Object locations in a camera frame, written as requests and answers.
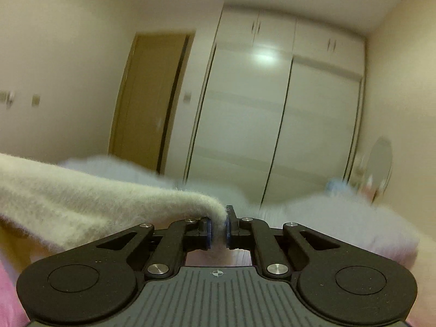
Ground cream fuzzy knit sweater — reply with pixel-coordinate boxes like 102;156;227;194
1;154;419;266

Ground pink rose pattern blanket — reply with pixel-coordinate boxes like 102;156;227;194
0;264;29;327

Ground light blue cloth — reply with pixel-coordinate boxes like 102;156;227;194
325;178;349;193

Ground round mirror on stand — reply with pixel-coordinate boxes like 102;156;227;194
349;136;393;203

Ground brown wooden door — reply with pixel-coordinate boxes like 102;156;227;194
108;32;194;174

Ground white built-in wardrobe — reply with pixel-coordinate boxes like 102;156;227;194
165;5;366;205

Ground wall light switch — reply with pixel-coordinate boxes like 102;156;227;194
32;94;41;107

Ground wall power socket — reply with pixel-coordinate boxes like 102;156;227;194
0;91;15;108

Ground wall switch beside door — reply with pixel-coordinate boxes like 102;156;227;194
183;92;191;103

